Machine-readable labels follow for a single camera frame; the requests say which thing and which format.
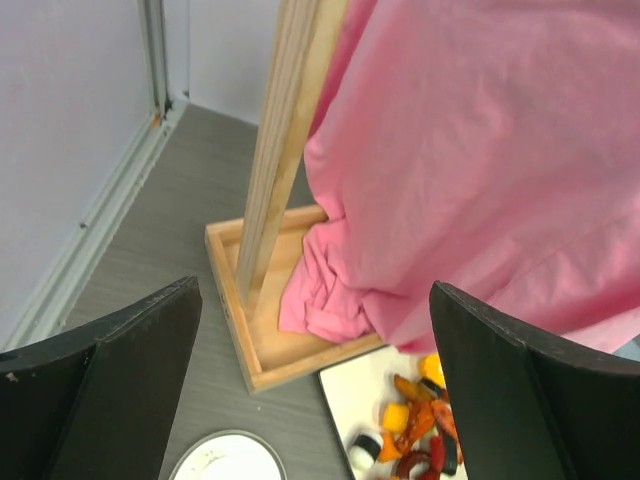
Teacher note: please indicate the white square plate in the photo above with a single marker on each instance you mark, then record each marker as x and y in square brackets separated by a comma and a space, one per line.
[384, 393]

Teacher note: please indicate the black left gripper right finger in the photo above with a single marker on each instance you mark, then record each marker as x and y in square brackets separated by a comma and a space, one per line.
[529, 404]

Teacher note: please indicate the pink shirt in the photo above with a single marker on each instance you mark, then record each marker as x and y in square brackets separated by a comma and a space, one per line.
[492, 145]

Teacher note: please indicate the yellow round food piece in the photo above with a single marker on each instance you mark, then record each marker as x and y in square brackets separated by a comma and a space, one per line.
[430, 367]

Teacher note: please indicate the black white sushi roll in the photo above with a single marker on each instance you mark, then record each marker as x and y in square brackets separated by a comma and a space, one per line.
[364, 451]

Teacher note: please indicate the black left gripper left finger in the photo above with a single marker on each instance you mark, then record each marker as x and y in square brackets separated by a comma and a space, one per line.
[99, 401]

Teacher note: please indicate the wooden clothes rack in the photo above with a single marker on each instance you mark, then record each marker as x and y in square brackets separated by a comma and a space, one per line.
[252, 257]

